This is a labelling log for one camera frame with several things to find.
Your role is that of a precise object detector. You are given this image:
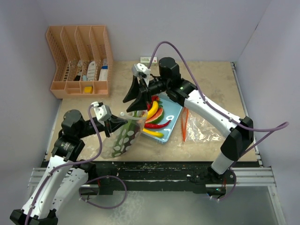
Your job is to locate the red chili pepper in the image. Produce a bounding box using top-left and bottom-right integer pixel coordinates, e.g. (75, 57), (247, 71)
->
(144, 120), (171, 129)
(147, 95), (160, 111)

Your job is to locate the green leafy vegetable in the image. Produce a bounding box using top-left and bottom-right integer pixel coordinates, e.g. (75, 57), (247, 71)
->
(112, 119), (130, 158)

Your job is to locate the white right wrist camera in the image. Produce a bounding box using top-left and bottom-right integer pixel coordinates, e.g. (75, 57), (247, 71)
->
(132, 63), (150, 87)

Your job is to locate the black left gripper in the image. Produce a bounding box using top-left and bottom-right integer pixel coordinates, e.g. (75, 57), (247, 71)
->
(77, 113), (128, 138)

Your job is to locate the yellow block in organizer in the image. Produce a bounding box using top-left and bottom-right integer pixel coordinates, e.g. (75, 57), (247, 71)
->
(84, 86), (93, 94)

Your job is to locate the yellow banana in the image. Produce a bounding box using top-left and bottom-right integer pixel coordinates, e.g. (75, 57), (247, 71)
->
(142, 128), (164, 138)
(146, 101), (159, 120)

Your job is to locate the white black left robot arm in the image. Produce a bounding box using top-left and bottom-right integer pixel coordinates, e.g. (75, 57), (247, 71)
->
(10, 104), (127, 225)

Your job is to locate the peach plastic file organizer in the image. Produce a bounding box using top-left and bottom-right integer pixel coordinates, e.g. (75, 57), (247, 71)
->
(46, 25), (114, 99)

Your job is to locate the white blue box in organizer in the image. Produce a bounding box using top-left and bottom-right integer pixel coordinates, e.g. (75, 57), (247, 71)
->
(98, 59), (108, 81)

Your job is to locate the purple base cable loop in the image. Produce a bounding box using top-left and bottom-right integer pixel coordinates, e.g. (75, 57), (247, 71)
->
(78, 175), (128, 210)

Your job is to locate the orange purple papaya slice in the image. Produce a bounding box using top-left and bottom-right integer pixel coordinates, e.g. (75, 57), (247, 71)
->
(124, 119), (144, 151)

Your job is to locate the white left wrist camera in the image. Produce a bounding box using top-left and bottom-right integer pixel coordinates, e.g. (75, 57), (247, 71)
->
(91, 101), (112, 124)

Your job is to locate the white bottle in organizer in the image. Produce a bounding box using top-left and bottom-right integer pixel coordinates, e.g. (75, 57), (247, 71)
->
(86, 61), (96, 81)

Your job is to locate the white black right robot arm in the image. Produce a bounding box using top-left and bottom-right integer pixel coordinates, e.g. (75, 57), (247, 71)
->
(123, 57), (254, 183)

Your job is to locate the light blue plastic basket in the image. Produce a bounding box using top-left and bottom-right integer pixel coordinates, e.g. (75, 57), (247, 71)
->
(140, 92), (183, 143)

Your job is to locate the clear bag with orange zipper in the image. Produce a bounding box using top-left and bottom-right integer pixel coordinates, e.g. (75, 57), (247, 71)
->
(181, 107), (225, 143)

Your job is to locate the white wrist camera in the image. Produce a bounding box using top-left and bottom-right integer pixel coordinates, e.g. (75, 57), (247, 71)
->
(132, 63), (150, 87)
(91, 101), (112, 124)

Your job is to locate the green and white small box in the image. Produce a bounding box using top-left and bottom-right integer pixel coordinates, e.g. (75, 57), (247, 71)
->
(140, 56), (158, 67)

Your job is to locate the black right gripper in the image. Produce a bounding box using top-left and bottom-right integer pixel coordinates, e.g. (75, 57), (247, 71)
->
(123, 75), (170, 113)

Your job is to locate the black aluminium base frame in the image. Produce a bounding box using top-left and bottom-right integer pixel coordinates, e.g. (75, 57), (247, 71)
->
(28, 160), (286, 225)

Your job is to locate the clear polka dot zip bag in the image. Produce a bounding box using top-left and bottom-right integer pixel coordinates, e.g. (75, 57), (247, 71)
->
(100, 110), (148, 159)

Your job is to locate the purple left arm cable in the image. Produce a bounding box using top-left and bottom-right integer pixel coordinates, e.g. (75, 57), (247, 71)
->
(23, 104), (104, 225)

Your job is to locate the watermelon slice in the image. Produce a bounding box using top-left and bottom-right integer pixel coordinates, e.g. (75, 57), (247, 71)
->
(146, 107), (164, 124)

